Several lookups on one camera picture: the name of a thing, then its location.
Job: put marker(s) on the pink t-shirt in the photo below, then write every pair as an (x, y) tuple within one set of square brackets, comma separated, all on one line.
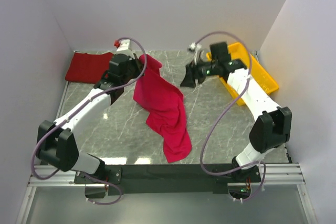
[(165, 104)]

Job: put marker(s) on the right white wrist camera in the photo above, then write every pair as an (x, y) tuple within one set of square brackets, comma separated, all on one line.
[(194, 47)]

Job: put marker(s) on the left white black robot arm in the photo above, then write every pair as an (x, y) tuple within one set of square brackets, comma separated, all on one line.
[(56, 144)]

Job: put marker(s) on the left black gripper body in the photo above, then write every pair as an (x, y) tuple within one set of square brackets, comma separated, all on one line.
[(134, 71)]

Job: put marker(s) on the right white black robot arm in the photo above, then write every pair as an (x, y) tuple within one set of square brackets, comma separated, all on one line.
[(272, 122)]

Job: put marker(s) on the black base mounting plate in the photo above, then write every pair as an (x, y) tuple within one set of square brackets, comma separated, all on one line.
[(178, 178)]

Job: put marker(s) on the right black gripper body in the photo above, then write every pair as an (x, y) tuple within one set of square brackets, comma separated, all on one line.
[(206, 70)]

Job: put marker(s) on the folded dark red t-shirt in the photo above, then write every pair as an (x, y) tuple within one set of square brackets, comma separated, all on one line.
[(88, 68)]

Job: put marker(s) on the yellow plastic tray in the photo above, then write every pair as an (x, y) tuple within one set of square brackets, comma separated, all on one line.
[(261, 76)]

